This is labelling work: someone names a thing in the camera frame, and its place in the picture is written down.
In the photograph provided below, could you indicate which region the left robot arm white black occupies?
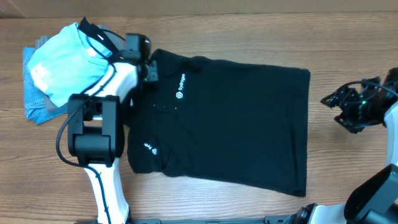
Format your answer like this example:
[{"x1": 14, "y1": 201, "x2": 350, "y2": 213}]
[{"x1": 65, "y1": 49, "x2": 157, "y2": 223}]

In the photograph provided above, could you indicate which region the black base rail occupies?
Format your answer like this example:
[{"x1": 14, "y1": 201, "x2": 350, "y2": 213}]
[{"x1": 74, "y1": 215, "x2": 299, "y2": 224}]

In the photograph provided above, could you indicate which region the black folded garment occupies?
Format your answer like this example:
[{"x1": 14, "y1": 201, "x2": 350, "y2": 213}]
[{"x1": 78, "y1": 17, "x2": 125, "y2": 62}]

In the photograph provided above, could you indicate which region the black polo shirt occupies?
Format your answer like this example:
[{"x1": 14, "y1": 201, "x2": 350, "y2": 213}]
[{"x1": 127, "y1": 49, "x2": 310, "y2": 197}]

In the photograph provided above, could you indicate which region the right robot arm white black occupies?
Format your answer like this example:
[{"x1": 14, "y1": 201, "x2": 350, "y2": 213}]
[{"x1": 284, "y1": 68, "x2": 397, "y2": 224}]

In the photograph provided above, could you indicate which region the grey folded garment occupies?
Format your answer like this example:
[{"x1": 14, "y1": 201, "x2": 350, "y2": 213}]
[{"x1": 35, "y1": 25, "x2": 124, "y2": 111}]

